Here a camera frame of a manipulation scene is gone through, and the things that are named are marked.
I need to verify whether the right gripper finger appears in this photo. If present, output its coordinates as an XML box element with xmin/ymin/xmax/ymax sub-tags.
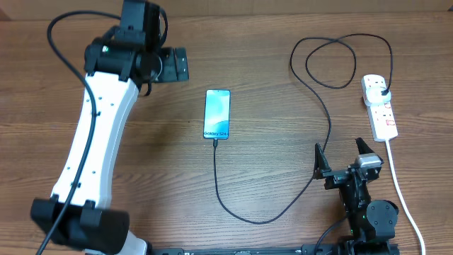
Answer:
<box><xmin>313</xmin><ymin>143</ymin><xmax>331</xmax><ymax>179</ymax></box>
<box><xmin>355</xmin><ymin>137</ymin><xmax>374</xmax><ymax>154</ymax></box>

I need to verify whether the blue screen Galaxy smartphone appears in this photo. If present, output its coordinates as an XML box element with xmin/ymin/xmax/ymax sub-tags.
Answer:
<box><xmin>203</xmin><ymin>89</ymin><xmax>231</xmax><ymax>140</ymax></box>

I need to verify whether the black USB charging cable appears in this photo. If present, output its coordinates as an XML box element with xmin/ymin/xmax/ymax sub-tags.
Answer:
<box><xmin>212</xmin><ymin>33</ymin><xmax>394</xmax><ymax>225</ymax></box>

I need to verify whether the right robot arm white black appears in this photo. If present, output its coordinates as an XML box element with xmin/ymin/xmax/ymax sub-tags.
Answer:
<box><xmin>303</xmin><ymin>137</ymin><xmax>399</xmax><ymax>254</ymax></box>

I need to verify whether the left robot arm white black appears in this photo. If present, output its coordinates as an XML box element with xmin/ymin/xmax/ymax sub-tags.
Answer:
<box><xmin>30</xmin><ymin>1</ymin><xmax>189</xmax><ymax>254</ymax></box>

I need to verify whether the white charger plug adapter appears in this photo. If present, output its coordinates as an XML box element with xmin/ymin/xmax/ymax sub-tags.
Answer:
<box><xmin>363</xmin><ymin>87</ymin><xmax>391</xmax><ymax>107</ymax></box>

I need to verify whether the white power strip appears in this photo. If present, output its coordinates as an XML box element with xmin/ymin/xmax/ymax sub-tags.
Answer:
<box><xmin>361</xmin><ymin>74</ymin><xmax>398</xmax><ymax>142</ymax></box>

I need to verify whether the white power strip cord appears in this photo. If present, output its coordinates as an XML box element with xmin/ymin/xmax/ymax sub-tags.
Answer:
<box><xmin>384</xmin><ymin>139</ymin><xmax>427</xmax><ymax>255</ymax></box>

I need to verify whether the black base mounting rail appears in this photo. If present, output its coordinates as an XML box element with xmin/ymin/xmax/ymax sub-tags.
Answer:
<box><xmin>148</xmin><ymin>243</ymin><xmax>401</xmax><ymax>255</ymax></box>

